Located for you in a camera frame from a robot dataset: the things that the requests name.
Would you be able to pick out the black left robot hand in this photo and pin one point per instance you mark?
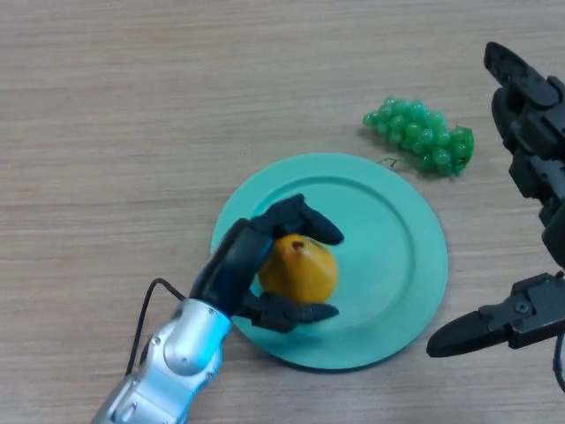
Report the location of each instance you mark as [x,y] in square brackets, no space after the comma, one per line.
[234,265]

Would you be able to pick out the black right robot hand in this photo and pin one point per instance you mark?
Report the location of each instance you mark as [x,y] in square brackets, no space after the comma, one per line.
[538,128]

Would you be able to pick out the yellow pear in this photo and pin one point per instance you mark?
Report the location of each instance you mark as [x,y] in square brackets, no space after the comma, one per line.
[304,274]

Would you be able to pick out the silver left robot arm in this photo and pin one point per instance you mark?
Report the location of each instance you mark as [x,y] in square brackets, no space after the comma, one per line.
[176,362]

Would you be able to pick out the green round plate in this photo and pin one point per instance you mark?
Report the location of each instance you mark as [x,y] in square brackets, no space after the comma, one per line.
[379,265]

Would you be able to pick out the green grape bunch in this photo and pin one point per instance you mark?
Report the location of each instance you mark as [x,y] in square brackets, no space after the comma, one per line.
[417,132]

